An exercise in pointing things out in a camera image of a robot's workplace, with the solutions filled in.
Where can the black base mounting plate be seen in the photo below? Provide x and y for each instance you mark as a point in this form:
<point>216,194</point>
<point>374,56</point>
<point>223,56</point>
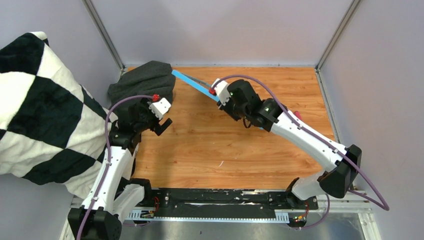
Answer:
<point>224,203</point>

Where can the dark grey cloth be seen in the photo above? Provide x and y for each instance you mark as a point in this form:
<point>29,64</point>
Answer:
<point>151,78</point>

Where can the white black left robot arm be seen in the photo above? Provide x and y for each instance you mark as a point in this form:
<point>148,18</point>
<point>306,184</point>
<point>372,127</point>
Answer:
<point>103,212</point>

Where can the aluminium corner post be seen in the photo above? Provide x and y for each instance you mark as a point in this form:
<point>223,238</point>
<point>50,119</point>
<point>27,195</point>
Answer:
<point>351,10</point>
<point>92,11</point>

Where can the left aluminium corner post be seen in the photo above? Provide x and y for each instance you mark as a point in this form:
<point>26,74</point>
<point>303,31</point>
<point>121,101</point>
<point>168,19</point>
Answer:
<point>92,11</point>

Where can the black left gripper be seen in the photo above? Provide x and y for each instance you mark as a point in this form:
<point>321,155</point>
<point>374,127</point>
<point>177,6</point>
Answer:
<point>144,107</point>

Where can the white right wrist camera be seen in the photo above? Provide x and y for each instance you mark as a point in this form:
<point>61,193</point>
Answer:
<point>222,91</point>

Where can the white slotted cable duct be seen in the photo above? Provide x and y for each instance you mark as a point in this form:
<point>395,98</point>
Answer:
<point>140,215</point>

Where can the black white checkered blanket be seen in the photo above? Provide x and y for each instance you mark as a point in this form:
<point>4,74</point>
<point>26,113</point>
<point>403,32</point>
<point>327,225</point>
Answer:
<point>52,130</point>

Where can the wooden photo frame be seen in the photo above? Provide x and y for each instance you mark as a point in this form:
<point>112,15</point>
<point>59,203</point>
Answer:
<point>195,84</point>

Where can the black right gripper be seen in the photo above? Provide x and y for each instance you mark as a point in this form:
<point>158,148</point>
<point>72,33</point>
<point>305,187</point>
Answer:
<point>225,107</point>

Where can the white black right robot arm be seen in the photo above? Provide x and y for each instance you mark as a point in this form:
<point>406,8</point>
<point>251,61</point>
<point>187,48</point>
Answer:
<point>337,173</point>

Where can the right aluminium corner post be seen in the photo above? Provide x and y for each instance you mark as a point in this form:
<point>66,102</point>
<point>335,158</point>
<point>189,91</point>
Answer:
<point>351,10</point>

